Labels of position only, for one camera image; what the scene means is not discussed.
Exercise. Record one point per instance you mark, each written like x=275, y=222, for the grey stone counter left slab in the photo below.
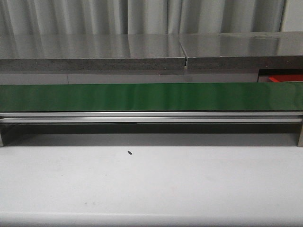
x=90, y=52

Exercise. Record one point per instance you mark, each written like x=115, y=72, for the green conveyor belt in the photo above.
x=153, y=97

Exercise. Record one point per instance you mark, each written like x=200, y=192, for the grey stone counter slab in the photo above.
x=90, y=52
x=243, y=51

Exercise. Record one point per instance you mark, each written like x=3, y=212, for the right conveyor support leg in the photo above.
x=298, y=135

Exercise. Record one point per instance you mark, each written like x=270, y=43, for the red plastic bin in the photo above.
x=286, y=78

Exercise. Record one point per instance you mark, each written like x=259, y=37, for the aluminium conveyor frame rail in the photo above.
x=152, y=117

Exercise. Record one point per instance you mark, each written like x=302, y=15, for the grey pleated curtain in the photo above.
x=45, y=17

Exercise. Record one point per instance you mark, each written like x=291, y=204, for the grey stone counter right slab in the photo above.
x=243, y=51

